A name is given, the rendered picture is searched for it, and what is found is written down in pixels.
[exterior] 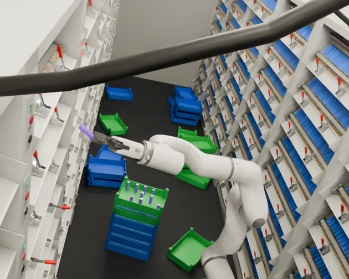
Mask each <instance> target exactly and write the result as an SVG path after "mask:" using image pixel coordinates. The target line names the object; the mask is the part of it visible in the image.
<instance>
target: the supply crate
mask: <svg viewBox="0 0 349 279"><path fill-rule="evenodd" d="M127 181H130V185H129V189H128V190H126V185H127ZM136 184H139V186H138V190H137V193H135V187H136ZM144 186H147V188H146V192H145V195H143V200H142V204H139V201H140V195H141V192H142V191H143V189H144ZM152 189H155V192H154V195H153V199H152V203H151V204H149V200H150V196H151V192H152ZM168 191H169V189H167V188H166V190H165V191H164V190H161V189H157V188H154V187H151V186H148V185H144V184H141V183H137V182H134V181H131V180H128V177H127V176H125V177H124V181H123V182H122V185H121V187H120V189H119V191H118V192H117V193H116V197H115V202H114V204H117V205H120V206H124V207H127V208H130V209H134V210H137V211H141V212H143V213H147V214H150V215H154V216H157V217H161V214H162V211H163V207H164V205H165V201H166V198H167V194H168ZM131 195H133V196H134V198H133V201H130V197H131ZM157 204H160V209H156V208H157Z"/></svg>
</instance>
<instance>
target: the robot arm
mask: <svg viewBox="0 0 349 279"><path fill-rule="evenodd" d="M92 134H93V138H92V141H93V142H96V143H99V144H103V145H107V146H108V149H109V150H110V151H112V152H114V153H117V154H121V155H124V156H128V157H131V158H134V161H135V162H137V163H138V164H141V165H144V166H147V167H151V168H154V169H157V170H160V171H163V172H167V173H170V174H173V175H176V174H178V173H179V172H180V171H181V170H182V168H183V165H184V164H186V165H187V166H188V168H189V169H190V170H191V171H192V172H193V173H194V174H195V175H197V176H199V177H204V178H211V179H218V180H224V181H229V182H237V183H238V184H236V185H234V186H233V187H232V188H231V189H230V191H229V193H228V197H227V209H226V219H225V224H224V228H223V230H222V232H221V234H220V236H219V238H218V239H217V241H216V242H215V243H213V244H212V245H210V246H209V247H207V248H206V249H204V250H203V252H202V254H201V265H202V269H203V271H204V274H205V277H206V278H203V279H235V278H234V275H233V273H232V270H231V268H230V266H229V263H228V261H227V255H232V254H234V253H236V252H237V251H238V250H239V248H240V247H241V245H242V243H243V241H244V239H245V237H246V234H247V226H249V227H251V228H255V229H256V228H260V227H262V226H263V225H264V224H265V223H266V221H267V218H268V202H267V199H266V195H265V191H264V186H263V174H262V171H261V168H260V167H259V166H258V165H257V164H256V163H254V162H251V161H246V160H242V159H236V158H230V157H223V156H216V155H212V154H206V153H203V152H202V151H200V150H199V149H198V148H197V147H195V146H194V145H192V144H191V143H189V142H187V141H185V140H183V139H180V138H177V137H172V136H166V135H155V136H152V137H151V138H150V140H149V141H140V142H139V143H137V142H134V141H130V140H128V139H124V138H121V137H116V136H112V137H109V136H106V135H104V134H102V133H99V132H96V131H93V132H92Z"/></svg>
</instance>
